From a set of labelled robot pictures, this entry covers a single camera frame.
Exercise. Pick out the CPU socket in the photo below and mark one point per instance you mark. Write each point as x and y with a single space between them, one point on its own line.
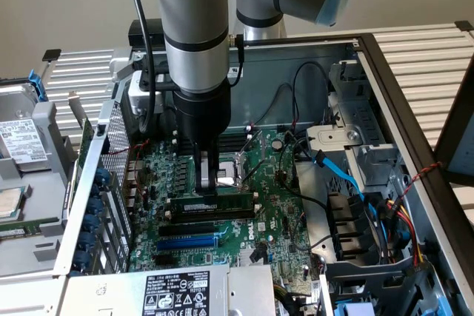
229 175

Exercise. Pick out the grey power supply with label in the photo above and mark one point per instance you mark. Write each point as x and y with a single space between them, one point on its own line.
166 292

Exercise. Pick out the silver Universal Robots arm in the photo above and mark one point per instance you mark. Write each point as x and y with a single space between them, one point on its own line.
192 16

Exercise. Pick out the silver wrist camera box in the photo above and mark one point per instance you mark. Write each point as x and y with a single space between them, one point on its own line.
142 90

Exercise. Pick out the small silver heatsink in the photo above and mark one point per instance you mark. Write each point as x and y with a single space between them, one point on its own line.
252 257

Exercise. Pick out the metal socket cover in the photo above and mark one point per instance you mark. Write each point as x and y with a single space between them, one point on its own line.
255 153

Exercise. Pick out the green graphics card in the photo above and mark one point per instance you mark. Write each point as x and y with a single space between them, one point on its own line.
86 134

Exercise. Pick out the black side panel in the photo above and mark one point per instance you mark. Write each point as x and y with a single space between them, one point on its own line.
457 116

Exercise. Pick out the blue rack latch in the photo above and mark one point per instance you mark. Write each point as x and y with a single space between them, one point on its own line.
38 84

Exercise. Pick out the open PC case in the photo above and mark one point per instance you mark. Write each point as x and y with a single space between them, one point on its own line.
370 138

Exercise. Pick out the black RAM slot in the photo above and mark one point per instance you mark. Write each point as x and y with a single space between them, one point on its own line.
215 216

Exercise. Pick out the grey parts rack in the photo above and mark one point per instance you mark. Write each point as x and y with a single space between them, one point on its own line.
40 190

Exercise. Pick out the green RAM stick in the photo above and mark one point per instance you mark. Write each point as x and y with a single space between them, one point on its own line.
229 202
20 230

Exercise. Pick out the blue expansion slot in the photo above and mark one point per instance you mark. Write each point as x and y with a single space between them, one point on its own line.
187 243

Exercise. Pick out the green Dell motherboard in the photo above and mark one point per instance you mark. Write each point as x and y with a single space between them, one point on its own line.
259 212

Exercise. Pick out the round coin battery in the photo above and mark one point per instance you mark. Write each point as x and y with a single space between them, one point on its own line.
277 143

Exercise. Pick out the silver CPU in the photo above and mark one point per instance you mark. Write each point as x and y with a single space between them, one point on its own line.
13 203

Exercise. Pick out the hard disk with white label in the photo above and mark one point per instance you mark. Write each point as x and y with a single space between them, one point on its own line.
22 138

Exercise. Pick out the short black expansion slot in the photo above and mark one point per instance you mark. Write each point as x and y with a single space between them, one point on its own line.
164 260

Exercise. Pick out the black plastic drive bracket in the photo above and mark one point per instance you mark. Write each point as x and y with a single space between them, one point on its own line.
350 225

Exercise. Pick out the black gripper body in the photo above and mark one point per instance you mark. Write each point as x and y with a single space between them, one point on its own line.
201 116

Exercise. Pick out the black box behind case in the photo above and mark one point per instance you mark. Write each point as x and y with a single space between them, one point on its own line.
142 35

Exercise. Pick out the metal disk bay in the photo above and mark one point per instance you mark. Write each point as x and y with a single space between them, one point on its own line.
348 131

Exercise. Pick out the black RAM slots bank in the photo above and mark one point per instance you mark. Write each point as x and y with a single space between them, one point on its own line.
235 142

